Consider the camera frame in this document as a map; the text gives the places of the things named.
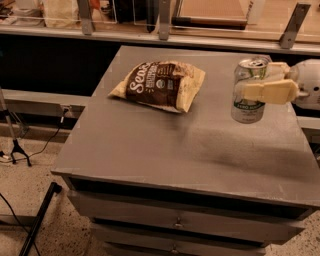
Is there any grey metal bracket middle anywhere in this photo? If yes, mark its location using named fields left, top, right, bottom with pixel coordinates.
left=159, top=0, right=171, bottom=40

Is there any grey drawer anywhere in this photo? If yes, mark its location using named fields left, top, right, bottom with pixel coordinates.
left=89, top=222, right=268, bottom=256
left=68, top=190, right=303, bottom=245

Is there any grey metal bracket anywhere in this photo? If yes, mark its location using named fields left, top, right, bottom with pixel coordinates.
left=279, top=2, right=311, bottom=49
left=159, top=0, right=171, bottom=40
left=77, top=0, right=94, bottom=35

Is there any black tripod stand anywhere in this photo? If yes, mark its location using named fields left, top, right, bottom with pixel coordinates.
left=0, top=87, right=31, bottom=167

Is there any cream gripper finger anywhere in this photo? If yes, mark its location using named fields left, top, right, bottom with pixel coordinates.
left=241, top=79, right=299, bottom=104
left=266, top=62, right=290, bottom=81

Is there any grey metal bracket right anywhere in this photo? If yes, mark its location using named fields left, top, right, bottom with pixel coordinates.
left=279, top=2, right=311, bottom=49

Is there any black floor cable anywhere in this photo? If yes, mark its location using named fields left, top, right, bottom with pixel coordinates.
left=0, top=107, right=70, bottom=164

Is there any grey drawer cabinet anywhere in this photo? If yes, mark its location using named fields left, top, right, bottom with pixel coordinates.
left=53, top=46, right=320, bottom=256

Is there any wooden board on shelf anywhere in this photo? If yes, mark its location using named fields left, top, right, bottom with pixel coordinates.
left=171, top=0, right=247, bottom=30

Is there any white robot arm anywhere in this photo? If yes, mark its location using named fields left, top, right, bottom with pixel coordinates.
left=240, top=59, right=320, bottom=110

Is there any black metal leg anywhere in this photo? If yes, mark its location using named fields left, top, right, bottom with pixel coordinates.
left=19, top=182, right=62, bottom=256

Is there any brown cream chip bag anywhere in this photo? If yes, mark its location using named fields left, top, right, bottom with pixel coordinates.
left=109, top=61, right=205, bottom=113

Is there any lower grey drawer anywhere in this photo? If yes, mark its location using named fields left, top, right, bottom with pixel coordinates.
left=89, top=222, right=268, bottom=256

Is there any white green 7up can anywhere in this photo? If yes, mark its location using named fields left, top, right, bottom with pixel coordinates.
left=231, top=56, right=270, bottom=124

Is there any upper grey drawer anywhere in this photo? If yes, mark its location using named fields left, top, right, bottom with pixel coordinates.
left=68, top=190, right=303, bottom=245

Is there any grey metal bracket left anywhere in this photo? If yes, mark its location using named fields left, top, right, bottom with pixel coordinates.
left=77, top=0, right=94, bottom=35

